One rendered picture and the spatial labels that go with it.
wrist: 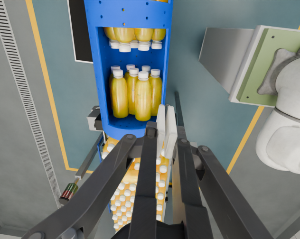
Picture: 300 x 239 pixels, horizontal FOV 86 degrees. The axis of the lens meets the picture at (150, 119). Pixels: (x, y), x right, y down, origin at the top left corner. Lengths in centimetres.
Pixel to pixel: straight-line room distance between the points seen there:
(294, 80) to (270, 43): 18
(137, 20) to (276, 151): 61
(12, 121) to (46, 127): 50
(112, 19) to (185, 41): 129
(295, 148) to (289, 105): 14
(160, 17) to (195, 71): 130
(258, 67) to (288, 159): 36
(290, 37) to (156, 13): 51
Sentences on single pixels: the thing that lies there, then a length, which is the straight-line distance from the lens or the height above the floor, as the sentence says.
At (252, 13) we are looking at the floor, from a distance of 188.
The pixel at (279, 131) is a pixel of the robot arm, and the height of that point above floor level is 125.
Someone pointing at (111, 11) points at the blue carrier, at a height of 123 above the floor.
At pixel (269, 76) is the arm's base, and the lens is 81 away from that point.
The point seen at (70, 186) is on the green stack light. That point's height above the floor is 119.
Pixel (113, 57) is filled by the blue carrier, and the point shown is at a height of 100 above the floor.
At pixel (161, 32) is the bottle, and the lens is 64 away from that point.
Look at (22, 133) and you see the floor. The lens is 300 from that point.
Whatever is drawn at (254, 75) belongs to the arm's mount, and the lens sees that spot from 80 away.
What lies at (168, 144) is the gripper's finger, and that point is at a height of 161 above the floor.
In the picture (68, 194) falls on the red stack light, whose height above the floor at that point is 123.
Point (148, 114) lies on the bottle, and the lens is 68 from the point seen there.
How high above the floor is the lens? 173
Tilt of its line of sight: 59 degrees down
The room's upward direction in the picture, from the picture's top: 170 degrees counter-clockwise
